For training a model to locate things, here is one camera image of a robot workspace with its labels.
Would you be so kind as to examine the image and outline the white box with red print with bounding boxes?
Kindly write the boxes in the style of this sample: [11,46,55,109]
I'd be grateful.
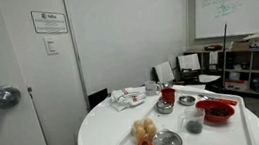
[222,76,251,95]

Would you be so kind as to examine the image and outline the white wall sign plaque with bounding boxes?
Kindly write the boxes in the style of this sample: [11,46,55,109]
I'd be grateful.
[30,5,70,39]

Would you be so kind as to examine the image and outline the small steel bowl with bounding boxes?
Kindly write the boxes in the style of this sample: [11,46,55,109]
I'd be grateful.
[177,93,197,108]

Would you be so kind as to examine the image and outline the white square panel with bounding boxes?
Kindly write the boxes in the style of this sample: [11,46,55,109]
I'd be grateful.
[177,52,202,74]
[153,60,176,84]

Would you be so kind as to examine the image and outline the tan egg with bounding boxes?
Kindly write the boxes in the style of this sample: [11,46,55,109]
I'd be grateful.
[134,128,148,142]
[142,117,154,129]
[133,119,144,131]
[145,124,158,138]

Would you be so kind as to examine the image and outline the steel pot with glass lid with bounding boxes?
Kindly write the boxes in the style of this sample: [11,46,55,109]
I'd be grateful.
[149,127,184,145]

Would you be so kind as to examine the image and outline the red handled utensil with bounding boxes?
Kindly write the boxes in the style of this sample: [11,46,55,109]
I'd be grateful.
[197,89,240,112]

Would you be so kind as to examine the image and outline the red cup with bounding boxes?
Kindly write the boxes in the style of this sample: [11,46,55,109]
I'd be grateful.
[160,87,178,106]

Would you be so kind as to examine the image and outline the cardboard box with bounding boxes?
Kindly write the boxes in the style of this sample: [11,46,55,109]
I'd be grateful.
[230,38,253,53]

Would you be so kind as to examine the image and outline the red bowl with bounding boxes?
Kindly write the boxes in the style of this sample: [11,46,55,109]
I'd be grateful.
[194,95,238,127]

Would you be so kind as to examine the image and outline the dark beans in bowl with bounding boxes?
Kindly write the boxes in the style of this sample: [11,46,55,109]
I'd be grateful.
[204,105,232,120]

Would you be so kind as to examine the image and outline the white light switch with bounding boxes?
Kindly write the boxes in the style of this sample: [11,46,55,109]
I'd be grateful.
[43,35,61,57]

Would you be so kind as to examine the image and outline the white cloth with red print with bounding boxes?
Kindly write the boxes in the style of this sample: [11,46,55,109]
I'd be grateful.
[107,84,149,114]

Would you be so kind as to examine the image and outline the white plastic tray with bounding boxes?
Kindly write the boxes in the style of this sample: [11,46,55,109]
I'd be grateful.
[107,78,256,145]

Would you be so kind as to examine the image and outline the white mug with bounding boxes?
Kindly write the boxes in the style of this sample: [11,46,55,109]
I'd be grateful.
[143,79,163,98]

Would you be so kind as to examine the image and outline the small steel cup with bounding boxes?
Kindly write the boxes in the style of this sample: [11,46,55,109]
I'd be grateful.
[158,79,175,91]

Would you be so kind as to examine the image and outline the thin black pole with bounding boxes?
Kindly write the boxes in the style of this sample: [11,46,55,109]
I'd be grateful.
[214,22,236,88]

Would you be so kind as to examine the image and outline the black box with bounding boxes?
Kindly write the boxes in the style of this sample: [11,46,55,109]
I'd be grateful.
[85,86,111,111]

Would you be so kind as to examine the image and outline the clear egg carton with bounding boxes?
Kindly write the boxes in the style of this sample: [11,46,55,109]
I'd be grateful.
[129,115,160,144]

